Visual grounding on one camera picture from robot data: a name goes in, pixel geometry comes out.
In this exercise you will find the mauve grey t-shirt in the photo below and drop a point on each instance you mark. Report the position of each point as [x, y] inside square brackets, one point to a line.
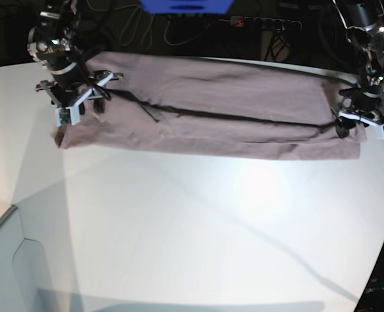
[214, 107]

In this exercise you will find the blue plastic box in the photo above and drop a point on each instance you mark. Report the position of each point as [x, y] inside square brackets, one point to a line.
[186, 6]

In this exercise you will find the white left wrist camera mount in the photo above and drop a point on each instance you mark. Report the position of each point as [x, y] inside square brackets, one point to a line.
[372, 118]

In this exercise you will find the black power strip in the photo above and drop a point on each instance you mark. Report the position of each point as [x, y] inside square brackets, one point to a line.
[265, 24]

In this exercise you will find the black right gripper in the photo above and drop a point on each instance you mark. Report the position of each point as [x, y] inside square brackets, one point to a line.
[66, 79]

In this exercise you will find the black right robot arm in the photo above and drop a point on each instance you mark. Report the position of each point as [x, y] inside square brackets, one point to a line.
[62, 46]

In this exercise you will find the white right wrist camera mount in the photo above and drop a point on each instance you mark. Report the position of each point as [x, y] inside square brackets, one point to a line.
[72, 112]

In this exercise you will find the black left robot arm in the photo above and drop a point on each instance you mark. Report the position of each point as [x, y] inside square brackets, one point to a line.
[364, 29]

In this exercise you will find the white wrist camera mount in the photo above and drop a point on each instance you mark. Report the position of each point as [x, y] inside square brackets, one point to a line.
[72, 112]
[372, 118]

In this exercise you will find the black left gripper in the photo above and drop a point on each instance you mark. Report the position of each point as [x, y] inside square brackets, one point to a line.
[358, 99]

